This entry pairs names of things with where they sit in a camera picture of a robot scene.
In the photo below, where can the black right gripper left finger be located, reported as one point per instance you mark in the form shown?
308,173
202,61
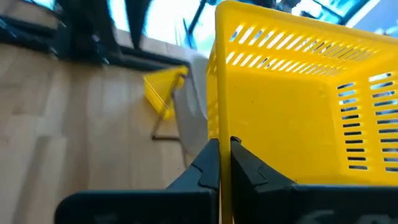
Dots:
205,174

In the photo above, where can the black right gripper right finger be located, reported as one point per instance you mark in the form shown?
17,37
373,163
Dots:
255,193

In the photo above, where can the white plastic basket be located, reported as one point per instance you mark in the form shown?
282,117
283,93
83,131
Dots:
192,109

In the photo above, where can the yellow slotted plastic basket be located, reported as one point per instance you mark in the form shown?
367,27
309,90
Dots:
158,87
280,124

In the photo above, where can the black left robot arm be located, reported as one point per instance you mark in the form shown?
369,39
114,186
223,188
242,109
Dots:
87,31

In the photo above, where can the black aluminium rig frame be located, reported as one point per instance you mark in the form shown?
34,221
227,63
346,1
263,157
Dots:
25,34

